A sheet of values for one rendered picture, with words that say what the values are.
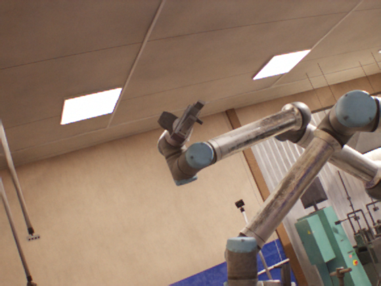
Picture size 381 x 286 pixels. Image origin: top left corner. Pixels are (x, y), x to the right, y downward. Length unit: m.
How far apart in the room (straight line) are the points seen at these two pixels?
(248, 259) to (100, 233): 4.61
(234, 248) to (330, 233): 4.77
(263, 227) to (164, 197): 4.71
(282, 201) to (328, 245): 4.65
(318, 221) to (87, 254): 2.99
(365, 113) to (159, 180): 4.94
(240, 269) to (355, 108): 0.60
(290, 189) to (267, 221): 0.13
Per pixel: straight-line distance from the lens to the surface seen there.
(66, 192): 5.92
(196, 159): 1.56
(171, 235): 6.05
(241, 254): 1.32
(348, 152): 2.15
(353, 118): 1.42
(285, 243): 6.68
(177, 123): 1.63
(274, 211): 1.48
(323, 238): 6.09
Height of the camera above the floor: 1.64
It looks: 12 degrees up
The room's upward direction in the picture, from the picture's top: 22 degrees counter-clockwise
